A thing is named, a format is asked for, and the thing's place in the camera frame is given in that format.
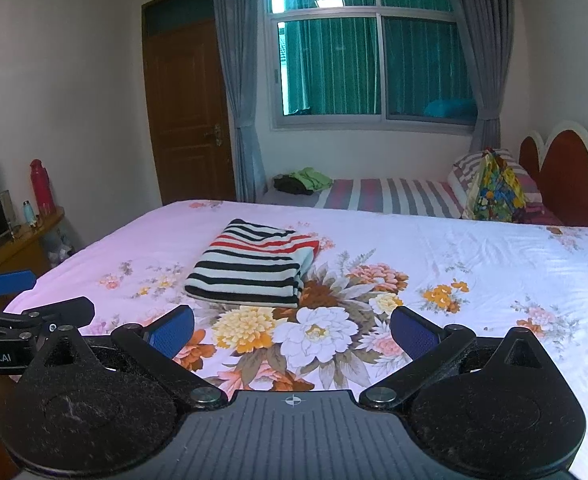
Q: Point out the wooden cabinet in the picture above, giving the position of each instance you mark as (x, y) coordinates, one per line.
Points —
(23, 247)

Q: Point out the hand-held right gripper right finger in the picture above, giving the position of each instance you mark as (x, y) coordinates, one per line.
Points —
(414, 332)

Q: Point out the floral bed sheet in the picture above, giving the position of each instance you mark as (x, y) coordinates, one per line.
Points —
(474, 270)

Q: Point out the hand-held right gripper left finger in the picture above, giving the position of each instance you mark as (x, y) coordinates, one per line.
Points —
(171, 330)

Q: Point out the grey curtain beside headboard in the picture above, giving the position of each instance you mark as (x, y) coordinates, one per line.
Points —
(481, 60)

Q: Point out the teal cloth on windowsill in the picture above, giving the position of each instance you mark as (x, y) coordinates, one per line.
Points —
(449, 108)

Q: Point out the striped pillow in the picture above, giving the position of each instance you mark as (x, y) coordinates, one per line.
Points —
(466, 167)

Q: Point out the striped bed sheet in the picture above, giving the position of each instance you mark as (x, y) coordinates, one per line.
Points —
(384, 197)

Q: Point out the brown wooden door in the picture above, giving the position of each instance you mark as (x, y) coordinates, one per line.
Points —
(188, 110)

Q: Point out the colourful printed bag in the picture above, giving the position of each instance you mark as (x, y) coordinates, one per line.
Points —
(496, 192)

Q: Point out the red and white headboard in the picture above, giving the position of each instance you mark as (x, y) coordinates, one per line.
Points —
(569, 175)

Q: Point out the striped knit sweater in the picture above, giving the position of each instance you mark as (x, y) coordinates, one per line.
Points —
(254, 270)

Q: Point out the red bottle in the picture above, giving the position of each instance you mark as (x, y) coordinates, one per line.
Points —
(42, 190)

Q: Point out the small teal bottle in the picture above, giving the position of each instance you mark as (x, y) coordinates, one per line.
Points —
(28, 212)

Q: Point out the dark clothes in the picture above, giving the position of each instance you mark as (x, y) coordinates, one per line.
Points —
(289, 185)

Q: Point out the green clothes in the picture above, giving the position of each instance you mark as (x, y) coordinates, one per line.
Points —
(314, 177)

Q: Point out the window with teal curtain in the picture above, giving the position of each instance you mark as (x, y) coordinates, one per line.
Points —
(334, 65)

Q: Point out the grey curtain beside door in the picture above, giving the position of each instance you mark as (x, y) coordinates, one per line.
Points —
(236, 60)

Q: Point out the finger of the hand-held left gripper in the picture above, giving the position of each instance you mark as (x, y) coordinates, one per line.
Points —
(8, 282)
(58, 312)

